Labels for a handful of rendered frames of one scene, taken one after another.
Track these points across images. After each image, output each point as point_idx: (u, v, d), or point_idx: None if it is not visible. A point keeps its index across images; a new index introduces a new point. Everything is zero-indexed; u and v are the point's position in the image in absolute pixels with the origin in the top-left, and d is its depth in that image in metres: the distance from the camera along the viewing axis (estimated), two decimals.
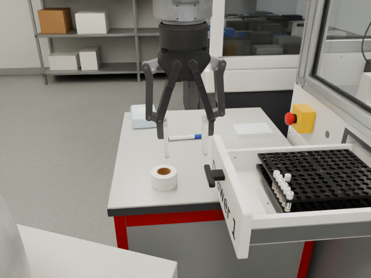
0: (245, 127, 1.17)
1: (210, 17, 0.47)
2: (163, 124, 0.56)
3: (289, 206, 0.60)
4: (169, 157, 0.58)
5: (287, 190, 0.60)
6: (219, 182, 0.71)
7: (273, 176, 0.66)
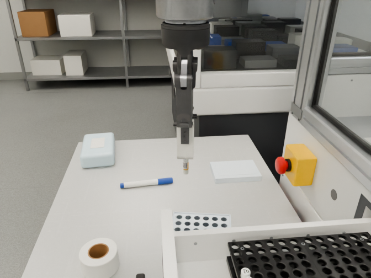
0: (226, 167, 0.90)
1: None
2: None
3: None
4: (192, 156, 0.59)
5: None
6: None
7: None
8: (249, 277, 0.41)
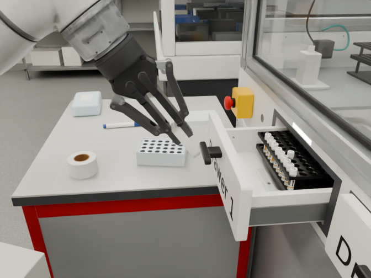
0: (191, 115, 1.09)
1: (126, 30, 0.47)
2: (172, 131, 0.57)
3: (292, 184, 0.55)
4: (196, 155, 0.58)
5: (291, 166, 0.55)
6: (216, 161, 0.65)
7: (275, 154, 0.61)
8: (275, 142, 0.62)
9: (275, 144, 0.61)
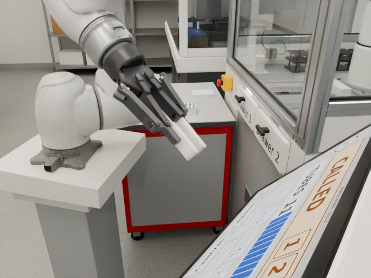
0: (198, 91, 1.87)
1: (134, 42, 0.62)
2: (171, 127, 0.57)
3: None
4: (198, 151, 0.56)
5: None
6: (241, 105, 1.44)
7: None
8: None
9: None
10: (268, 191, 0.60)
